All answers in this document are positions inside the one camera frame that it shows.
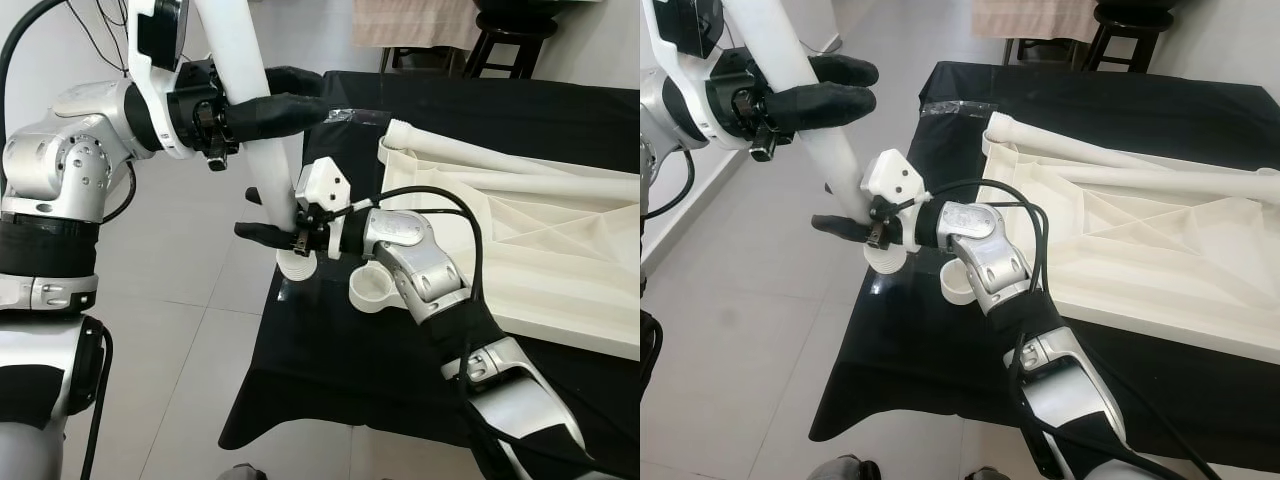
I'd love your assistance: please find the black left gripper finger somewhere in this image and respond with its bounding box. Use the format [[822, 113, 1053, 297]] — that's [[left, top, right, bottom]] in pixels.
[[262, 65, 326, 99], [222, 92, 333, 143], [815, 55, 881, 89], [770, 83, 879, 131]]

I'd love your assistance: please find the clear tape patch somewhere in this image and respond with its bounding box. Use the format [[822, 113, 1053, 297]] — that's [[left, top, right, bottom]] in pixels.
[[920, 100, 996, 121], [318, 103, 391, 129]]

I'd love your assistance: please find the beige cloth covered table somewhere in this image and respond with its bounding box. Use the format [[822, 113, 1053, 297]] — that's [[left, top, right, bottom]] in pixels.
[[970, 0, 1101, 43], [350, 0, 481, 51]]

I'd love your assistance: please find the black tablecloth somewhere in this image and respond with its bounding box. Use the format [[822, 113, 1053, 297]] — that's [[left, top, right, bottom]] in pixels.
[[218, 70, 640, 480], [808, 60, 1280, 480]]

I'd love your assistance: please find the black round stool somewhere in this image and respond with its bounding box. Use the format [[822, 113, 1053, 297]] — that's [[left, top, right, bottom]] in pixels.
[[1085, 0, 1171, 71], [462, 10, 561, 79]]

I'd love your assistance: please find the white plastic table top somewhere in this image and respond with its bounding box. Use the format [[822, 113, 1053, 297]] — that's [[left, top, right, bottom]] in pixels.
[[348, 118, 640, 363], [940, 110, 1280, 366]]

